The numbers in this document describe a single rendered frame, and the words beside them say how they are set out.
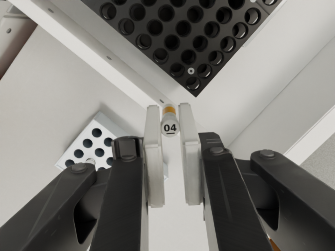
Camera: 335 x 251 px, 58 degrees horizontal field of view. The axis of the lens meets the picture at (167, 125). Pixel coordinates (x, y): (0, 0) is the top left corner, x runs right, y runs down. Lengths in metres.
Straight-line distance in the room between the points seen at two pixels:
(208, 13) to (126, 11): 0.06
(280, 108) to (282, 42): 0.07
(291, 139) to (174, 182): 0.22
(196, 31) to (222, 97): 0.10
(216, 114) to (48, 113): 0.23
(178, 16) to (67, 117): 0.24
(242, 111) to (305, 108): 0.08
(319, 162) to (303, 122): 1.16
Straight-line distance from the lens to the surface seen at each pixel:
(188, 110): 0.17
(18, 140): 0.47
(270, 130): 0.31
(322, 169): 1.45
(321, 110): 0.27
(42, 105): 0.44
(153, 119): 0.16
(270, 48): 0.34
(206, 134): 0.15
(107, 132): 0.39
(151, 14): 0.25
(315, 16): 0.35
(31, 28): 0.49
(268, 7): 0.27
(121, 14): 0.26
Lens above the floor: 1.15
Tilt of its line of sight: 72 degrees down
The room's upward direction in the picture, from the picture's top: 178 degrees clockwise
